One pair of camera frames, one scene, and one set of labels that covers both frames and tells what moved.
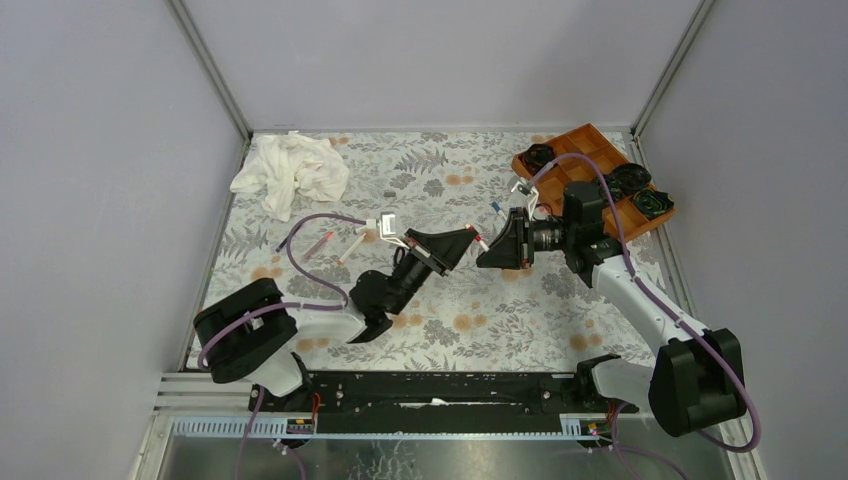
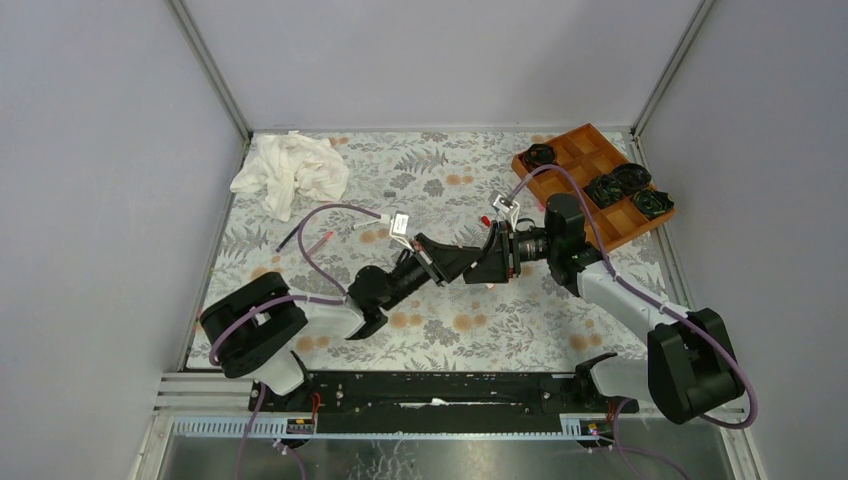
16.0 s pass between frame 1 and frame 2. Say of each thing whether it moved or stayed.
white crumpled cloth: stayed
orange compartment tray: stayed
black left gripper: moved
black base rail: stayed
